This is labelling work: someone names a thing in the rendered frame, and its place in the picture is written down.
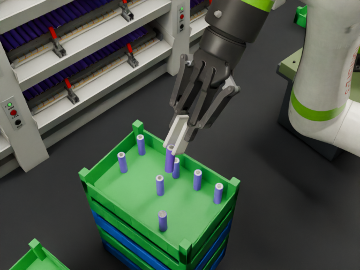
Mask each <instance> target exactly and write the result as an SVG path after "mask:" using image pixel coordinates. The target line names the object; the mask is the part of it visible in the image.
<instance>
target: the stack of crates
mask: <svg viewBox="0 0 360 270"><path fill-rule="evenodd" d="M28 245H29V246H30V247H31V249H30V250H29V251H28V252H27V253H26V254H25V255H24V256H23V257H22V258H21V259H20V260H18V261H17V262H16V263H15V264H14V265H13V266H12V267H11V268H10V269H9V270H70V269H68V268H67V267H66V266H65V265H64V264H63V263H62V262H60V261H59V260H58V259H57V258H56V257H55V256H53V255H52V254H51V253H50V252H49V251H48V250H46V249H45V248H44V247H42V245H41V244H40V242H39V241H38V240H36V239H35V238H34V239H33V240H32V241H31V242H30V243H29V244H28Z"/></svg>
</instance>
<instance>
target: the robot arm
mask: <svg viewBox="0 0 360 270"><path fill-rule="evenodd" d="M275 1H276V0H212V2H211V4H210V7H209V9H208V11H207V13H206V16H205V22H207V23H208V24H209V25H210V26H208V27H206V28H205V31H204V33H203V35H202V37H201V40H200V42H199V46H200V47H199V48H198V50H196V51H195V52H194V54H190V55H189V54H181V56H180V67H179V71H178V75H177V78H176V82H175V85H174V89H173V92H172V95H171V99H170V102H169V104H170V106H172V107H173V108H174V110H175V113H174V116H173V118H172V120H171V122H170V124H169V127H170V131H169V133H168V135H167V137H166V139H165V141H164V143H163V147H164V148H167V146H168V145H171V144H172V145H175V146H174V148H173V150H172V153H171V154H172V155H173V156H174V155H181V154H184V152H185V149H186V147H187V145H188V143H189V142H192V141H193V140H194V138H195V136H196V134H197V132H198V130H199V129H208V128H210V127H211V126H212V125H213V123H214V122H215V120H216V119H217V118H218V116H219V115H220V113H221V112H222V111H223V109H224V108H225V106H226V105H227V104H228V102H229V101H230V99H231V98H232V97H233V96H235V95H236V94H238V93H239V92H240V91H241V88H240V87H239V86H236V84H235V82H234V80H233V76H234V69H235V66H236V65H237V64H238V62H239V61H240V59H241V57H242V55H243V53H244V51H245V49H246V43H245V42H248V43H254V42H255V40H256V38H257V36H258V34H259V32H260V30H261V28H262V26H263V24H264V22H265V20H266V19H267V17H268V15H269V13H270V11H271V9H272V7H273V5H274V3H275ZM299 1H301V2H303V3H305V4H306V5H307V14H306V25H305V37H304V44H303V50H302V55H301V59H300V62H299V65H298V68H297V71H296V74H295V76H294V79H293V81H294V84H293V87H292V91H291V96H290V101H289V109H288V116H289V120H290V123H291V124H292V126H293V128H294V129H295V130H296V131H297V132H299V133H300V134H302V135H304V136H306V137H310V138H313V139H316V140H319V141H323V142H325V143H328V144H331V145H334V146H336V147H339V148H341V149H343V150H345V151H348V152H350V153H352V154H355V155H357V156H359V157H360V103H358V102H355V101H352V100H350V99H349V96H350V87H351V78H352V73H353V72H360V0H299ZM193 66H194V71H193ZM192 71H193V73H192ZM293 81H292V82H293ZM223 83H225V85H224V86H223V87H222V89H223V90H222V91H221V92H220V93H219V94H218V96H217V97H216V99H215V100H214V102H213V103H212V100H213V97H214V95H215V93H217V91H218V89H219V87H220V85H222V84H223ZM200 89H201V90H202V91H201V94H200V97H199V99H198V102H197V105H196V107H195V109H194V112H193V114H192V117H191V119H190V121H189V122H187V121H188V119H189V116H188V115H185V114H189V112H188V111H189V109H190V107H191V105H192V104H193V102H194V100H195V98H196V96H197V94H198V93H199V91H200ZM211 103H212V104H211Z"/></svg>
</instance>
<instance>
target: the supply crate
mask: <svg viewBox="0 0 360 270"><path fill-rule="evenodd" d="M132 127H133V131H132V132H131V133H130V134H129V135H128V136H127V137H125V138H124V139H123V140H122V141H121V142H120V143H119V144H118V145H117V146H116V147H115V148H114V149H112V150H111V151H110V152H109V153H108V154H107V155H106V156H105V157H104V158H103V159H102V160H101V161H99V162H98V163H97V164H96V165H95V166H94V167H93V168H92V169H91V170H88V169H86V168H85V167H84V168H83V169H82V170H81V171H80V172H78V174H79V177H80V180H81V183H82V185H83V188H84V191H85V192H86V193H87V194H88V195H90V196H91V197H93V198H94V199H95V200H97V201H98V202H99V203H101V204H102V205H103V206H105V207H106V208H107V209H109V210H110V211H112V212H113V213H114V214H116V215H117V216H118V217H120V218H121V219H122V220H124V221H125V222H126V223H128V224H129V225H131V226H132V227H134V229H136V230H137V231H139V232H140V233H142V234H143V235H144V236H146V237H147V238H148V239H150V240H151V241H152V242H154V243H155V244H156V245H158V246H159V247H160V248H162V249H163V250H165V251H166V252H168V253H169V254H170V255H171V256H173V257H174V258H175V259H177V260H178V261H180V262H181V263H182V264H183V265H185V266H187V264H188V263H189V262H190V260H191V259H192V258H193V257H194V255H195V254H196V253H197V251H198V250H199V249H200V247H201V246H202V245H203V244H204V242H205V241H206V239H207V238H208V237H209V235H210V234H211V233H212V232H213V230H214V229H215V228H216V226H217V225H218V224H219V222H220V221H221V220H222V219H223V217H224V216H225V215H226V213H227V212H228V211H229V209H230V208H231V207H232V205H233V204H234V203H235V201H236V200H237V196H238V191H239V186H240V182H241V181H240V180H238V179H236V178H235V177H233V178H232V179H231V180H230V181H229V180H228V179H226V178H224V177H223V176H221V175H219V174H218V173H216V172H214V171H213V170H211V169H209V168H208V167H206V166H205V165H203V164H201V163H200V162H198V161H196V160H195V159H193V158H191V157H189V156H188V155H186V154H181V155H175V157H176V158H179V178H173V177H172V173H167V172H165V170H164V167H165V160H166V149H167V148H164V147H163V143H164V141H163V140H161V139H160V138H158V137H156V136H155V135H153V134H151V133H149V132H148V131H146V130H144V126H143V123H142V122H141V121H139V120H136V121H135V122H134V123H133V124H132ZM139 134H142V135H143V136H144V141H145V150H146V154H145V155H139V153H138V145H137V135H139ZM119 152H124V153H125V157H126V163H127V169H128V171H127V172H126V173H122V172H121V171H120V167H119V162H118V157H117V154H118V153H119ZM197 169H199V170H201V171H202V178H201V189H200V190H199V191H196V190H194V188H193V179H194V171H195V170H197ZM157 175H162V176H163V178H164V195H162V196H158V195H157V191H156V179H155V178H156V176H157ZM217 183H221V184H223V192H222V199H221V203H220V204H215V203H214V201H213V199H214V190H215V185H216V184H217ZM159 211H166V213H167V227H168V228H167V230H166V231H161V230H160V229H159V218H158V212H159Z"/></svg>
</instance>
